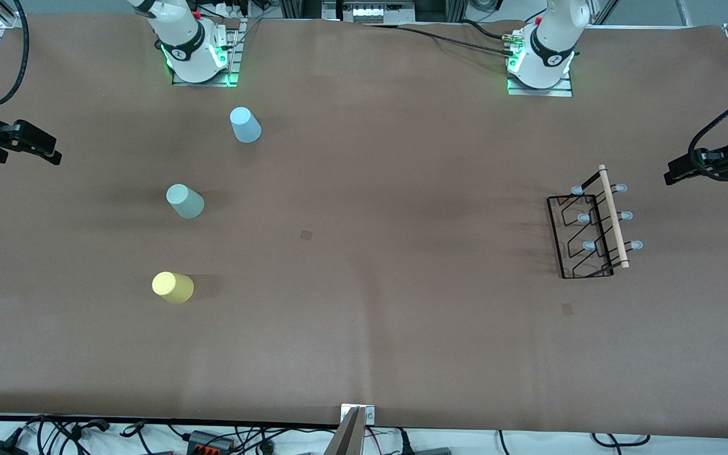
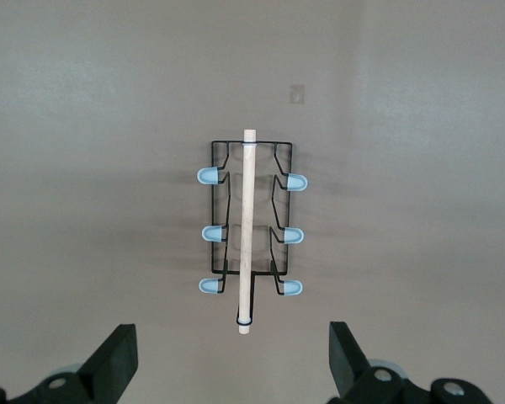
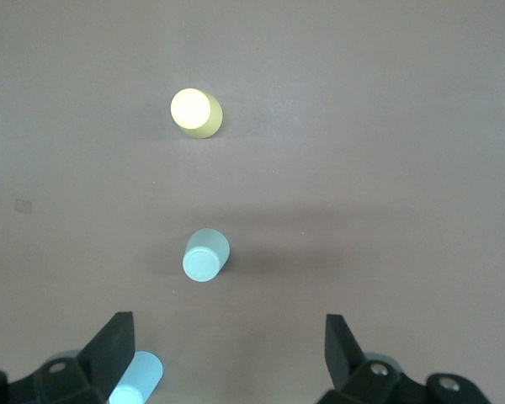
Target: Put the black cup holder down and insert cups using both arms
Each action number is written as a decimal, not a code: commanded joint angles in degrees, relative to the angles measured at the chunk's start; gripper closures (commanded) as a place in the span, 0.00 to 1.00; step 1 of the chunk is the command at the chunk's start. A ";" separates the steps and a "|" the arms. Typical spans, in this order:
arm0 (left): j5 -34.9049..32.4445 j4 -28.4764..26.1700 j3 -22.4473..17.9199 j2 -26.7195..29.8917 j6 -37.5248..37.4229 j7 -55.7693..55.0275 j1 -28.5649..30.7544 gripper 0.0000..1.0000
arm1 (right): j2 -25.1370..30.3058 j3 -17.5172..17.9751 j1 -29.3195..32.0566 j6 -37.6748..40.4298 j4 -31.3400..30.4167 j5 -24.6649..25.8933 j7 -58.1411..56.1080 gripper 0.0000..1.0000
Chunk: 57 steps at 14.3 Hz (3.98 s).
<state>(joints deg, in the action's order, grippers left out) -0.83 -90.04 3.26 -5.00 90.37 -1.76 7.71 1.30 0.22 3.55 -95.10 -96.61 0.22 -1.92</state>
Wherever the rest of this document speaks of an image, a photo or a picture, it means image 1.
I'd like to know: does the white terminal block box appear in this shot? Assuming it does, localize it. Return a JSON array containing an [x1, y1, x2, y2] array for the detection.
[[337, 0, 416, 24]]

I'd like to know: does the brown paper table mat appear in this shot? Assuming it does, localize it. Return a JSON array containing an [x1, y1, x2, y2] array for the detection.
[[0, 14, 728, 438]]

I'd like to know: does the white power strip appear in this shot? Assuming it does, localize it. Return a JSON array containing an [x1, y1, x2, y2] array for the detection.
[[209, 0, 257, 18]]

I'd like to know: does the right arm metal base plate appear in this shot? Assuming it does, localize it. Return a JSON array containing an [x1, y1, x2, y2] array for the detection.
[[171, 18, 243, 88]]

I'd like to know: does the light blue plastic cup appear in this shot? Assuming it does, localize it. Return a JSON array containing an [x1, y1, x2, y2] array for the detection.
[[229, 106, 262, 144]]

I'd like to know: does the small metal clamp bracket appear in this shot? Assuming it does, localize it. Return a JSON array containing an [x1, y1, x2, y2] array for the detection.
[[340, 404, 377, 425]]

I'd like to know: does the thin black base cable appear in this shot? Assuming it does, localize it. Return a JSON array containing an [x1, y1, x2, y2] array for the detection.
[[361, 24, 515, 56]]

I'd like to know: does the tan camera stand post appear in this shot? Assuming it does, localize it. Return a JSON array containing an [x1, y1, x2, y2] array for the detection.
[[323, 406, 368, 455]]

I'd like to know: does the black wire cup holder rack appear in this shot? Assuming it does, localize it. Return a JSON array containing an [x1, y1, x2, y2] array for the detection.
[[547, 164, 644, 280]]

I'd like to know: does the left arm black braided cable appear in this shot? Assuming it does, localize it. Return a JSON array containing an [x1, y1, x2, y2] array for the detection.
[[688, 84, 728, 184]]

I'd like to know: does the thick black base cable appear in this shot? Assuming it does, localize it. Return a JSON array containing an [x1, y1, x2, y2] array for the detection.
[[396, 19, 510, 40]]

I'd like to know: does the black orange connector box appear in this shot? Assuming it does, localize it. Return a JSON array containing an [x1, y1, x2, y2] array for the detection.
[[187, 430, 236, 453]]

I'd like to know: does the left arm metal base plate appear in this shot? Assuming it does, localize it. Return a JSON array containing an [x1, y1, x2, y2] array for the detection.
[[506, 71, 574, 98]]

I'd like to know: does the sage green plastic cup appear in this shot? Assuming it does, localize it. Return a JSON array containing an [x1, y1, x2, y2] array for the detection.
[[166, 183, 205, 220]]

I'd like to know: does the looped black cable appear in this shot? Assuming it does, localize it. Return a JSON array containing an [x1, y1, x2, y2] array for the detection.
[[591, 432, 650, 447]]

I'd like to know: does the yellow plastic cup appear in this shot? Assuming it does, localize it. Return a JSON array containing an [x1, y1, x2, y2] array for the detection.
[[152, 271, 195, 305]]

